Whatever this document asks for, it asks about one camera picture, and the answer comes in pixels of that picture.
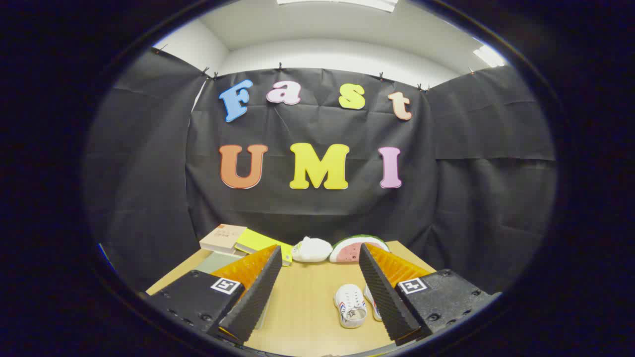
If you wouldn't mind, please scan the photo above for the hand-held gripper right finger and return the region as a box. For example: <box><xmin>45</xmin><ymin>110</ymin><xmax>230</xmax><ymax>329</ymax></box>
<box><xmin>358</xmin><ymin>243</ymin><xmax>501</xmax><ymax>347</ymax></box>

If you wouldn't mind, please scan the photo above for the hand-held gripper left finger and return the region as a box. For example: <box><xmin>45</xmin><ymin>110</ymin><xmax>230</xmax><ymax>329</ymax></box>
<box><xmin>147</xmin><ymin>244</ymin><xmax>283</xmax><ymax>345</ymax></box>

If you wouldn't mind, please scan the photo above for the white canvas shoe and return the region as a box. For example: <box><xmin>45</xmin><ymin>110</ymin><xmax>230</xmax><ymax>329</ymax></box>
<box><xmin>364</xmin><ymin>285</ymin><xmax>383</xmax><ymax>322</ymax></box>
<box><xmin>334</xmin><ymin>284</ymin><xmax>368</xmax><ymax>329</ymax></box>

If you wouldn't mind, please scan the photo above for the pale green fabric storage box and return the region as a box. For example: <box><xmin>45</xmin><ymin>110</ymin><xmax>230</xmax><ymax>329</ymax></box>
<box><xmin>195</xmin><ymin>251</ymin><xmax>271</xmax><ymax>331</ymax></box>

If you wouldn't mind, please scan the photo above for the yellow book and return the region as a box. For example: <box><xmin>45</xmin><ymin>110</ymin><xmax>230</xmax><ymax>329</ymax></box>
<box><xmin>234</xmin><ymin>228</ymin><xmax>293</xmax><ymax>267</ymax></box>

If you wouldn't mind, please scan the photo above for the watermelon slice plush toy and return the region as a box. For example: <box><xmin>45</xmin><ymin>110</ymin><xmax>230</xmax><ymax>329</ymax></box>
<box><xmin>329</xmin><ymin>235</ymin><xmax>391</xmax><ymax>263</ymax></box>

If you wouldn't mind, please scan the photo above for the white plush toy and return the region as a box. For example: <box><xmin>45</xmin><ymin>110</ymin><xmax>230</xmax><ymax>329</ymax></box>
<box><xmin>291</xmin><ymin>237</ymin><xmax>333</xmax><ymax>263</ymax></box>

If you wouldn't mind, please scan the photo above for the black backdrop cloth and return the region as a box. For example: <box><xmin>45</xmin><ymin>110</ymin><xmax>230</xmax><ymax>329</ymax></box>
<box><xmin>84</xmin><ymin>47</ymin><xmax>556</xmax><ymax>293</ymax></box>

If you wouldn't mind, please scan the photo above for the ceiling light panel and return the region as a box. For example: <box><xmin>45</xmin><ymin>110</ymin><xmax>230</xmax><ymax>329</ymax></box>
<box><xmin>276</xmin><ymin>0</ymin><xmax>399</xmax><ymax>13</ymax></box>
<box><xmin>472</xmin><ymin>45</ymin><xmax>507</xmax><ymax>68</ymax></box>

